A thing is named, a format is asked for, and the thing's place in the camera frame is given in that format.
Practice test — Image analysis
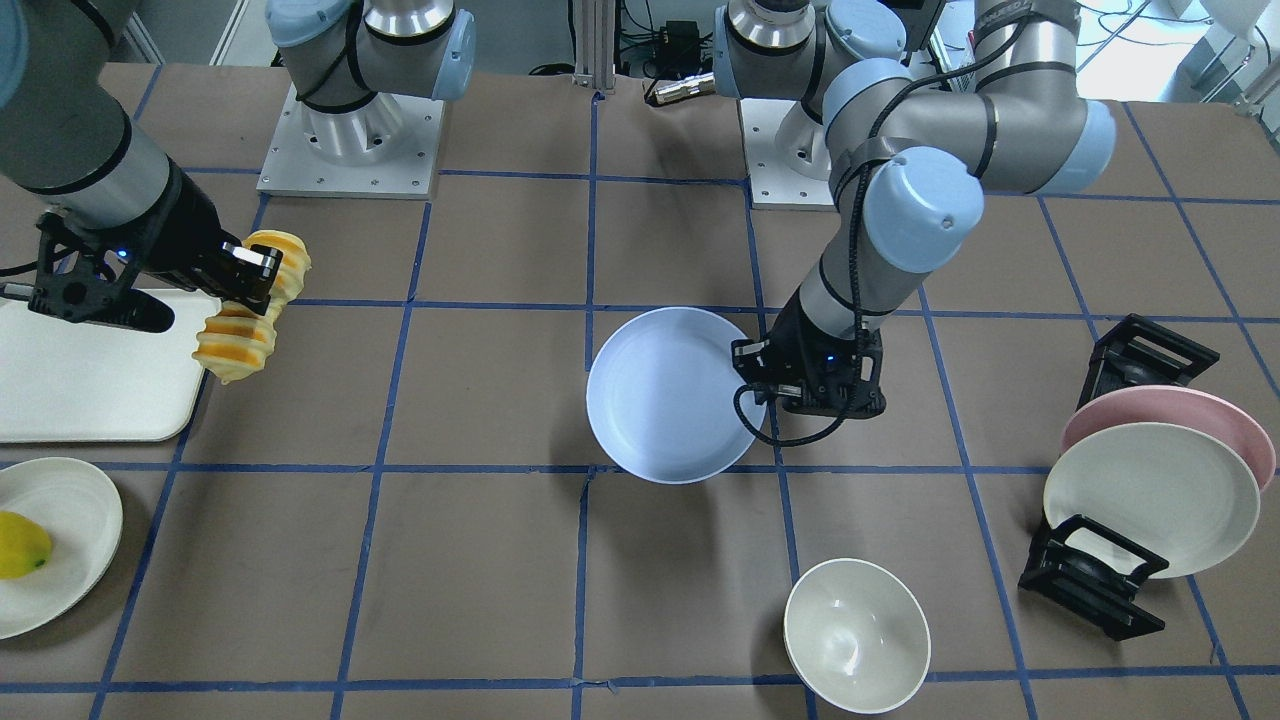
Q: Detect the black dish rack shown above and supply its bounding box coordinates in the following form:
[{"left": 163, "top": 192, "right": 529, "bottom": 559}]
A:
[{"left": 1018, "top": 313, "right": 1221, "bottom": 641}]

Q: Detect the aluminium frame post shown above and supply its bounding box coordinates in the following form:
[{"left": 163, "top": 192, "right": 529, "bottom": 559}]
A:
[{"left": 568, "top": 0, "right": 618, "bottom": 96}]

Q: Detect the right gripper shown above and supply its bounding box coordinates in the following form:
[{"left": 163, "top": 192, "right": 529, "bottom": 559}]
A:
[{"left": 142, "top": 165, "right": 283, "bottom": 316}]

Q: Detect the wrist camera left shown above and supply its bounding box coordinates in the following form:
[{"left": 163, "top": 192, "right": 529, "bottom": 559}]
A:
[{"left": 787, "top": 331, "right": 886, "bottom": 420}]

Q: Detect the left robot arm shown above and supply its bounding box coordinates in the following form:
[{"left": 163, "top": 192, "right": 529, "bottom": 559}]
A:
[{"left": 713, "top": 1, "right": 1116, "bottom": 419}]

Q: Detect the white rectangular tray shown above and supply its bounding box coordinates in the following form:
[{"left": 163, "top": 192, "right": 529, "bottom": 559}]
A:
[{"left": 1, "top": 290, "right": 220, "bottom": 445}]

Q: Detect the cream bowl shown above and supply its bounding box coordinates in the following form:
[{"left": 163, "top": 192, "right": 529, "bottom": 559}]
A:
[{"left": 782, "top": 559, "right": 932, "bottom": 714}]

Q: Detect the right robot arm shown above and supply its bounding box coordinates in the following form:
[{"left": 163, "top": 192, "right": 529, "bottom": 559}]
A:
[{"left": 3, "top": 1, "right": 477, "bottom": 333}]

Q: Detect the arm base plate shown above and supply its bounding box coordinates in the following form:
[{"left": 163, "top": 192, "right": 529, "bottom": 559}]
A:
[
  {"left": 256, "top": 88, "right": 448, "bottom": 201},
  {"left": 739, "top": 99, "right": 835, "bottom": 211}
]

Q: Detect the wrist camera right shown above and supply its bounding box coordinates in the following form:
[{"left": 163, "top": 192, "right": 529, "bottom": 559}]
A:
[{"left": 26, "top": 211, "right": 175, "bottom": 333}]

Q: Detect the pink plate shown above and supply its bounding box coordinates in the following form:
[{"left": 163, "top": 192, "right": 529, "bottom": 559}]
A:
[{"left": 1059, "top": 386, "right": 1277, "bottom": 491}]

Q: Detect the white round plate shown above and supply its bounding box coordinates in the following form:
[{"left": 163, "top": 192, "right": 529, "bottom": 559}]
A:
[{"left": 1, "top": 457, "right": 123, "bottom": 639}]

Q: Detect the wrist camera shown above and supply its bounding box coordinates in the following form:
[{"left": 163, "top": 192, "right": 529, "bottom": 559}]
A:
[
  {"left": 787, "top": 331, "right": 886, "bottom": 420},
  {"left": 26, "top": 211, "right": 175, "bottom": 333}
]

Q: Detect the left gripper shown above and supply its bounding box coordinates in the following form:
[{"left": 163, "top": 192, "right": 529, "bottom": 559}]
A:
[{"left": 732, "top": 295, "right": 887, "bottom": 416}]

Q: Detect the blue plate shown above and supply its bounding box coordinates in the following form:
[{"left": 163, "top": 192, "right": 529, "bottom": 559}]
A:
[{"left": 586, "top": 307, "right": 765, "bottom": 484}]

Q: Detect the yellow lemon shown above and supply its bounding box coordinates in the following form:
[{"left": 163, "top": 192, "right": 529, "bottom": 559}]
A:
[{"left": 1, "top": 511, "right": 54, "bottom": 580}]

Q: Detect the cream plate in rack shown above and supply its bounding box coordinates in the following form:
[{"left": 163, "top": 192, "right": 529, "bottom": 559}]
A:
[{"left": 1043, "top": 421, "right": 1261, "bottom": 579}]

